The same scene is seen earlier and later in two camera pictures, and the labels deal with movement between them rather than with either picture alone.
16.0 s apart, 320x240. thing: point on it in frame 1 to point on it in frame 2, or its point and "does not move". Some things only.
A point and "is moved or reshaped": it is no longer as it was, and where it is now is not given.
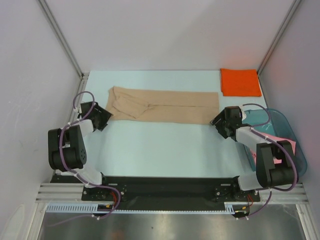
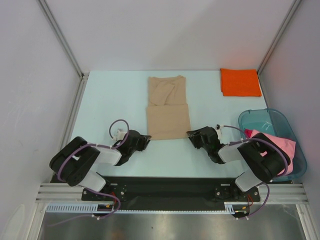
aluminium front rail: x=295 y=193 does not move
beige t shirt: x=155 y=106 is moved or reshaped
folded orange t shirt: x=240 y=82 does not move
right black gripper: x=222 y=115 to x=194 y=136
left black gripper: x=105 y=115 to x=144 y=140
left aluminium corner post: x=53 y=21 does not move
